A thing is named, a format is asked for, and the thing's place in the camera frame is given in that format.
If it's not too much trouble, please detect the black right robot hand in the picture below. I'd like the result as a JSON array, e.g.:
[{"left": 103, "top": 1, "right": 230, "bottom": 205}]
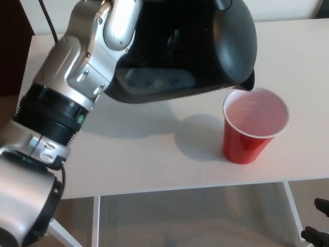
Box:
[{"left": 300, "top": 197, "right": 329, "bottom": 247}]

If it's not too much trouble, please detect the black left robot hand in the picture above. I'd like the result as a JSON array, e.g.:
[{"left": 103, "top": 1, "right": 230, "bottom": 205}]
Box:
[{"left": 133, "top": 0, "right": 186, "bottom": 55}]

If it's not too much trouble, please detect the black electric kettle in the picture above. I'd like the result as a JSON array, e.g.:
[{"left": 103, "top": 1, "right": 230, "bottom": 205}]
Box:
[{"left": 105, "top": 0, "right": 259, "bottom": 104}]

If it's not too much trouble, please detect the red plastic cup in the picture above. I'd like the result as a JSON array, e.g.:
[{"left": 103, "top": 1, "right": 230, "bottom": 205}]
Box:
[{"left": 222, "top": 87, "right": 291, "bottom": 164}]

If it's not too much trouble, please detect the white cabinet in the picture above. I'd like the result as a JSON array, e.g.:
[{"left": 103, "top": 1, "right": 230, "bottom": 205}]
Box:
[{"left": 22, "top": 0, "right": 329, "bottom": 37}]

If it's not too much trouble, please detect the white table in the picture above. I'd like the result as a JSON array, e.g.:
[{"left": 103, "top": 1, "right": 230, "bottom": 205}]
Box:
[{"left": 19, "top": 17, "right": 329, "bottom": 247}]

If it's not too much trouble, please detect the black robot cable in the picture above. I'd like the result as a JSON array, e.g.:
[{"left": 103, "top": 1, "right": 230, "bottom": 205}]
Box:
[{"left": 38, "top": 0, "right": 59, "bottom": 42}]

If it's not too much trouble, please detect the black cabinet handle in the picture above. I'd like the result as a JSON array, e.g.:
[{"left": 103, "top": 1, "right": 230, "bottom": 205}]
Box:
[{"left": 312, "top": 0, "right": 329, "bottom": 20}]

